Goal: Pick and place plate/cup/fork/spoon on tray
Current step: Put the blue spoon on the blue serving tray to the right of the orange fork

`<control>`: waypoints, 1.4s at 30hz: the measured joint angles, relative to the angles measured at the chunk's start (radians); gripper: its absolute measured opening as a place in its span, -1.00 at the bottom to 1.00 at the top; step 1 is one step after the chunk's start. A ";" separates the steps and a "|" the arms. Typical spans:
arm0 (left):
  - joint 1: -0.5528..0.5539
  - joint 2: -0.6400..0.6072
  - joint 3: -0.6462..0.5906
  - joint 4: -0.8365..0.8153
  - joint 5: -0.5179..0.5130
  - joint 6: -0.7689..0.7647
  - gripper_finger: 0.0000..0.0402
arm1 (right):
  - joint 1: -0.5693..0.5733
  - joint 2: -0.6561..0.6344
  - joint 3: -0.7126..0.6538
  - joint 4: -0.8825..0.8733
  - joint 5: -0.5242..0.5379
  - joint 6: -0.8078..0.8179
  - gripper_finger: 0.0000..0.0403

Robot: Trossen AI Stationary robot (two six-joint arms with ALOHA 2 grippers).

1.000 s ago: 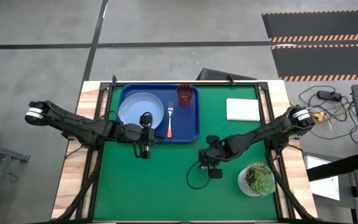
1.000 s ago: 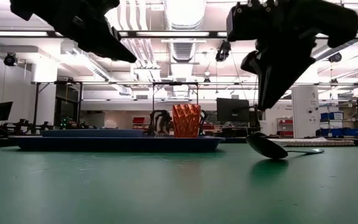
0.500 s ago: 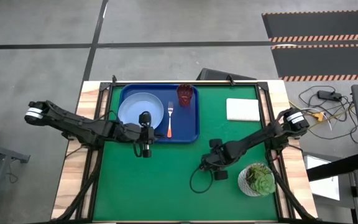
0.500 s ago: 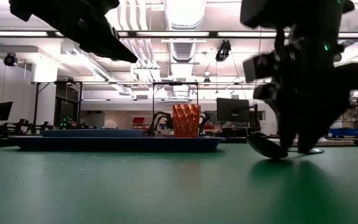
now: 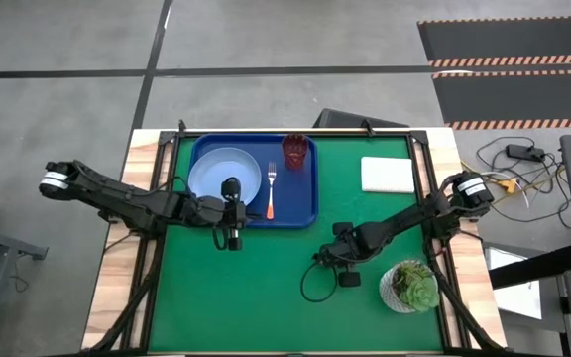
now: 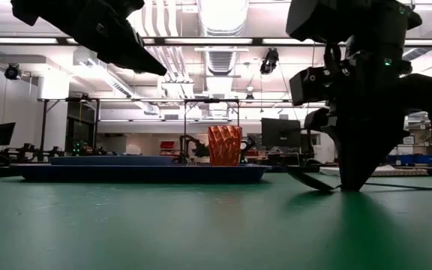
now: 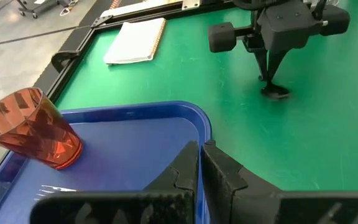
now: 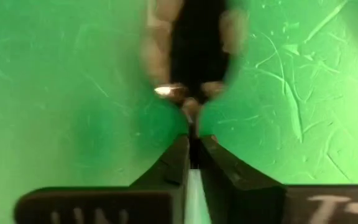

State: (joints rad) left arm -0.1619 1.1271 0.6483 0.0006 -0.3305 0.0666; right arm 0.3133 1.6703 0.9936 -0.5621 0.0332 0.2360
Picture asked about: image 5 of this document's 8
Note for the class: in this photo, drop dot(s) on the black hazard-striped floor mat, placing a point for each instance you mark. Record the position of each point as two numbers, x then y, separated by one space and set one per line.
508 37
513 96

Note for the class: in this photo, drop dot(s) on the blue plastic tray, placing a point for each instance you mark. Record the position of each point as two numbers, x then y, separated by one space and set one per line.
293 198

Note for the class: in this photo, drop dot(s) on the black crossbar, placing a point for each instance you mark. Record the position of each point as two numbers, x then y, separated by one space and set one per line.
538 265

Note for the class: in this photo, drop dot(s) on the black metal table frame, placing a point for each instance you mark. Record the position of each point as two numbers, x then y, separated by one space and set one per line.
152 287

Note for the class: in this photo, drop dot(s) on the black power adapter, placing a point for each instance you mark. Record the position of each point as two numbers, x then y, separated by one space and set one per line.
524 152

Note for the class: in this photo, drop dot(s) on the succulent in white pot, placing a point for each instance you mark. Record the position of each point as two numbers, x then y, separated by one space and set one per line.
412 290

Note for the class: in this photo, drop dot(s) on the white flat box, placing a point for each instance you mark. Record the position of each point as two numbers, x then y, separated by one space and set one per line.
516 297

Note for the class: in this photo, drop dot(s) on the white sponge block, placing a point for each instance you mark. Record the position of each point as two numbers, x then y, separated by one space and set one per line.
387 174

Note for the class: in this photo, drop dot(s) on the light blue plate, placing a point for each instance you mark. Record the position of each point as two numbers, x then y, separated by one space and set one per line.
211 171

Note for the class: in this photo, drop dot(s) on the red translucent cup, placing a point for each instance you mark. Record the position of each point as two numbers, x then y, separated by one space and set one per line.
295 151

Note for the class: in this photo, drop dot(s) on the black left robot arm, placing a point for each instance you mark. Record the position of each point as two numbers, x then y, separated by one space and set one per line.
127 201

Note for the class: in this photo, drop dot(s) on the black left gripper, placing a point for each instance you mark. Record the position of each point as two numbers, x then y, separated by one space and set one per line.
231 213

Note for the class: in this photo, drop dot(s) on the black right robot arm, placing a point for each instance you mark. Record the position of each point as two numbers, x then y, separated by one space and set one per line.
414 215

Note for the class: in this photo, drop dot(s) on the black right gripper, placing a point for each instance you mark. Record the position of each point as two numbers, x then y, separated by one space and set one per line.
345 248

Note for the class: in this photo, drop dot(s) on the green table mat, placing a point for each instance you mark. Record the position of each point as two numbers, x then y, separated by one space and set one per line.
256 297

